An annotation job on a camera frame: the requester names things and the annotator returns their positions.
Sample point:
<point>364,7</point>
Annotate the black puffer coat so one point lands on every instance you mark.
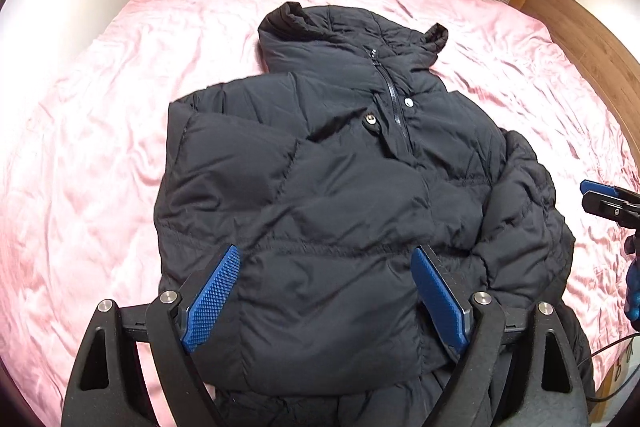
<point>325,207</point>

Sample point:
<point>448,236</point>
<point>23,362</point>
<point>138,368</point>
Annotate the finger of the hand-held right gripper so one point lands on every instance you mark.
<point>607,207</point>
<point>600,187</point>

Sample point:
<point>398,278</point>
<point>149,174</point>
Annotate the wooden bed side board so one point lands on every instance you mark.
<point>575,27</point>

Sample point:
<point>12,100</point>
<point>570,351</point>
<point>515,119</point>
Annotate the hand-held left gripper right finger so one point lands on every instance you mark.
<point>440,302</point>

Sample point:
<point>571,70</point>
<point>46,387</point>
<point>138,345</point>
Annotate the pink bed duvet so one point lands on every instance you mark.
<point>100,132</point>

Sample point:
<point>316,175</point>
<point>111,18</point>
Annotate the person's right hand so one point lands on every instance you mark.
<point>634,277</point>

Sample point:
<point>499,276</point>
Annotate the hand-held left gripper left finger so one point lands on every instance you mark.
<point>212,307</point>

